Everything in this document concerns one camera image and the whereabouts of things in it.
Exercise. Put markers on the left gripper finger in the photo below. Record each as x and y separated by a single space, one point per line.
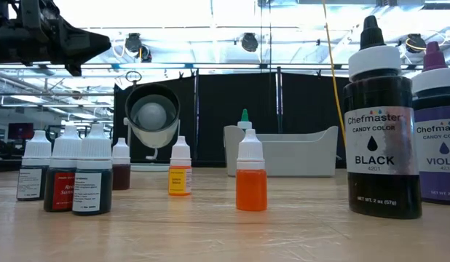
74 63
75 41

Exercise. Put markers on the small yellow-label dropper bottle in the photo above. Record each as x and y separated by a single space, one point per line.
179 182

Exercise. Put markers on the green Chefmaster colour bottle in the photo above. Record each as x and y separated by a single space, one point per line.
244 115

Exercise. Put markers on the small orange dropper bottle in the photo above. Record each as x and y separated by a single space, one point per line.
251 189

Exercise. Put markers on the grey plastic bin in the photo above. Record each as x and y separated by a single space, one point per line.
294 156

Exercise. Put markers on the black Chefmaster colour bottle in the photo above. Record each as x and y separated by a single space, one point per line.
381 196

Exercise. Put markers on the violet Chefmaster colour bottle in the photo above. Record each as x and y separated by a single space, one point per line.
440 182

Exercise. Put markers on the dark monitor screen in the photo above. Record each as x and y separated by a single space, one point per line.
20 131

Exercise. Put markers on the small teal white-label dropper bottle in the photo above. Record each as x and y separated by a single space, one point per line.
92 153

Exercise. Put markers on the small dark white-label dropper bottle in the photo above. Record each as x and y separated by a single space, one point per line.
35 149

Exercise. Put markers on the small maroon dropper bottle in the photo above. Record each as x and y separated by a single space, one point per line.
121 176

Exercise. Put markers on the small red-label dropper bottle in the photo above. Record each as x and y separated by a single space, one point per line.
63 189

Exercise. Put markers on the black partition screen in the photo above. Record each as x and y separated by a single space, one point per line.
217 120

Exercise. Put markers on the black aluminium table frame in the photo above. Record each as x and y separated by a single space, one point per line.
1 165

